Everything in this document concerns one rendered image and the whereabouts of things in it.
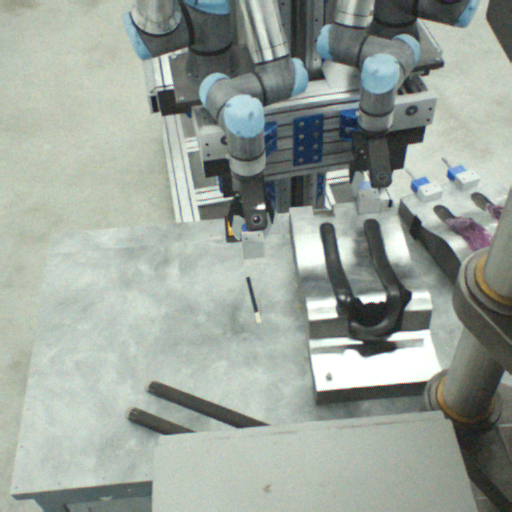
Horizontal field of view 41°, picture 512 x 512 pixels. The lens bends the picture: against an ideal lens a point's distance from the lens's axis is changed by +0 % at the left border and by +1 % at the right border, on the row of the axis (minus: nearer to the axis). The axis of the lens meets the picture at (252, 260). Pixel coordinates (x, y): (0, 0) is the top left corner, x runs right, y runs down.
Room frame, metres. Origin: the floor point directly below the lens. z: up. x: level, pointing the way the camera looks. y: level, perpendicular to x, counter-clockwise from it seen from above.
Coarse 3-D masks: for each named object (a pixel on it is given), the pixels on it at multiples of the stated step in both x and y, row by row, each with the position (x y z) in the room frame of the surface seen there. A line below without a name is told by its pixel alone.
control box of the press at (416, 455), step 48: (240, 432) 0.32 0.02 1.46; (288, 432) 0.31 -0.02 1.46; (336, 432) 0.31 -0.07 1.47; (384, 432) 0.30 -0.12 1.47; (432, 432) 0.30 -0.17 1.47; (192, 480) 0.27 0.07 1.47; (240, 480) 0.26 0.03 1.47; (288, 480) 0.26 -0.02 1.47; (336, 480) 0.26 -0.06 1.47; (384, 480) 0.25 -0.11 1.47; (432, 480) 0.25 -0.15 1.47
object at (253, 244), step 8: (248, 232) 1.06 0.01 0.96; (256, 232) 1.05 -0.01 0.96; (248, 240) 1.03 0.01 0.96; (256, 240) 1.03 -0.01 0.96; (264, 240) 1.03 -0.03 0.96; (248, 248) 1.02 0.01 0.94; (256, 248) 1.02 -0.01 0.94; (264, 248) 1.02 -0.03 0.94; (248, 256) 1.02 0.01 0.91; (256, 256) 1.02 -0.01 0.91; (264, 256) 1.02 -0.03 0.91
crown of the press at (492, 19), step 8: (496, 0) 0.47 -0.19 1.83; (504, 0) 0.45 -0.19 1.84; (488, 8) 0.48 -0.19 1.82; (496, 8) 0.46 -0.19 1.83; (504, 8) 0.45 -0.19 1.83; (488, 16) 0.48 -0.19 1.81; (496, 16) 0.46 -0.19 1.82; (504, 16) 0.45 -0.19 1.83; (488, 24) 0.47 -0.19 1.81; (496, 24) 0.46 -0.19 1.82; (504, 24) 0.44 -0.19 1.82; (496, 32) 0.45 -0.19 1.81; (504, 32) 0.44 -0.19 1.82; (504, 40) 0.44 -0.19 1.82; (504, 48) 0.43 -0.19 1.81
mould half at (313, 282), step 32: (320, 224) 1.13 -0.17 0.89; (352, 224) 1.12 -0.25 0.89; (384, 224) 1.12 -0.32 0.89; (320, 256) 1.03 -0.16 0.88; (352, 256) 1.03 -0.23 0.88; (320, 288) 0.91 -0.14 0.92; (352, 288) 0.90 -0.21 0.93; (384, 288) 0.89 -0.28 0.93; (416, 288) 0.88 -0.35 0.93; (320, 320) 0.82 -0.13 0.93; (416, 320) 0.82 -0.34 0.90; (320, 352) 0.78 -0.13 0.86; (352, 352) 0.78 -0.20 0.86; (384, 352) 0.77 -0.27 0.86; (416, 352) 0.77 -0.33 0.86; (320, 384) 0.71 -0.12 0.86; (352, 384) 0.70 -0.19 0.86; (384, 384) 0.70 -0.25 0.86; (416, 384) 0.70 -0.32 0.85
